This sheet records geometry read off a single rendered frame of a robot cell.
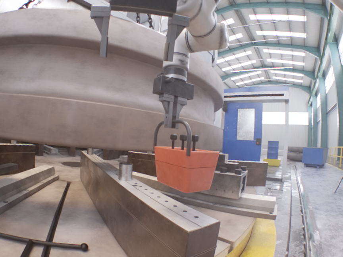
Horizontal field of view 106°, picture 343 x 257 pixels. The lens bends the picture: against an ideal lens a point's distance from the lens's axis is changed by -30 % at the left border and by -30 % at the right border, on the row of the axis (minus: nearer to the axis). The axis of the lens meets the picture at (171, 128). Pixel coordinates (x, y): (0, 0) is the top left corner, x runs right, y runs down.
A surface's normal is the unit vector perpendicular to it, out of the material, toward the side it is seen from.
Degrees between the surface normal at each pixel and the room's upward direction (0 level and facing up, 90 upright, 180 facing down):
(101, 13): 113
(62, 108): 90
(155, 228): 90
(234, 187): 90
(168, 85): 90
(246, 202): 71
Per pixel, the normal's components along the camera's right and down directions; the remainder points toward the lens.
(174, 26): 0.33, 0.37
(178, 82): 0.57, 0.00
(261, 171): -0.18, -0.07
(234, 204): -0.54, -0.09
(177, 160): -0.82, 0.02
